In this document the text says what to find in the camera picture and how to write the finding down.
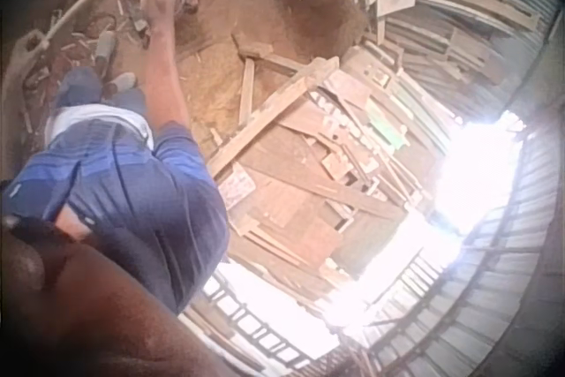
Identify person's left hand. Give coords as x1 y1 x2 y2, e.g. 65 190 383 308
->
7 27 52 70

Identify long pale cane strip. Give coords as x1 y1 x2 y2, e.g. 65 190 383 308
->
41 0 151 51

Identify person's legs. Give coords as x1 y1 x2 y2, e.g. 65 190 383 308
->
51 65 149 118

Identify grey power tool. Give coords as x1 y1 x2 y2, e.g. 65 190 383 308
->
94 29 121 67

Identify short wooden plank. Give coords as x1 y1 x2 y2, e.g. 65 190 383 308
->
237 57 257 127

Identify heap of wooden planks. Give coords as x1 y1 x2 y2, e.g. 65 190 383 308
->
206 55 447 303

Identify stack of pale boards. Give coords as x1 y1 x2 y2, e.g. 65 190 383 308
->
417 0 555 91

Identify metal window grille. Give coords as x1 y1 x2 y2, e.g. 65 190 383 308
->
180 261 358 377

